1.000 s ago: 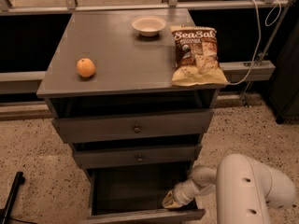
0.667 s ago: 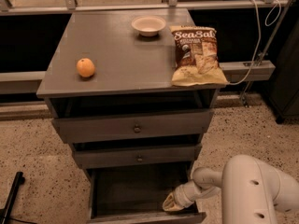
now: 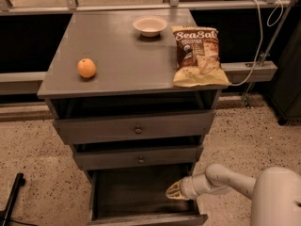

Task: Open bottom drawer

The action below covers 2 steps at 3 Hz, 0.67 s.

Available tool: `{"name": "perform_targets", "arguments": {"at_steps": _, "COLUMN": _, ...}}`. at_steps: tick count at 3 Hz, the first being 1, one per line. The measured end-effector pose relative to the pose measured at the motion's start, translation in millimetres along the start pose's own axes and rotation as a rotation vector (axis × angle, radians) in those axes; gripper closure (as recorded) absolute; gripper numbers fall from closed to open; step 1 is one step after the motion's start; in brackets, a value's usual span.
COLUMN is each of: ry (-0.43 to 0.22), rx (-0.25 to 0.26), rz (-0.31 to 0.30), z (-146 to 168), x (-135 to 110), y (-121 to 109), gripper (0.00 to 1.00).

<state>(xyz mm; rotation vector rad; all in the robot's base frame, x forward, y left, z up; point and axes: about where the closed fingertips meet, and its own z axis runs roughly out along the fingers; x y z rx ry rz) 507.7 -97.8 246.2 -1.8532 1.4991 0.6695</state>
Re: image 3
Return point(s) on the dark cabinet at right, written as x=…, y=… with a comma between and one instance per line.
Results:
x=283, y=92

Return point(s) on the grey top drawer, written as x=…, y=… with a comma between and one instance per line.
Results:
x=121, y=128

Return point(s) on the sea salt chips bag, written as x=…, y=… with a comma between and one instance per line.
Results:
x=198, y=62

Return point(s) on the grey wooden drawer cabinet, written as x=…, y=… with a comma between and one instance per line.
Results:
x=134, y=75

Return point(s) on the metal diagonal pole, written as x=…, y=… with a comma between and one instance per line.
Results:
x=259, y=59

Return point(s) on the orange fruit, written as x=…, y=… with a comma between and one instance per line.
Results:
x=86, y=68

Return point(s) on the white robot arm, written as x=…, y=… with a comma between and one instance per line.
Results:
x=275, y=194

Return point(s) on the metal railing frame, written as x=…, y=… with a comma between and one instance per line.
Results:
x=125, y=3

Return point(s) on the white paper bowl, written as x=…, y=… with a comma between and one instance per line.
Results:
x=149, y=26

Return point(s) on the grey drawer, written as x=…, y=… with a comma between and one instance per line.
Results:
x=121, y=128
x=142, y=157
x=137, y=197

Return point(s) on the black bar on floor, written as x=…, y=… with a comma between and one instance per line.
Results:
x=6, y=213

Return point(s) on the grey bottom drawer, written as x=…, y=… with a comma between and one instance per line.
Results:
x=137, y=197

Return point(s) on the grey middle drawer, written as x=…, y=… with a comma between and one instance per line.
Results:
x=142, y=157

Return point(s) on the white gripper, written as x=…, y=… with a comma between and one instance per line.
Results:
x=189, y=187

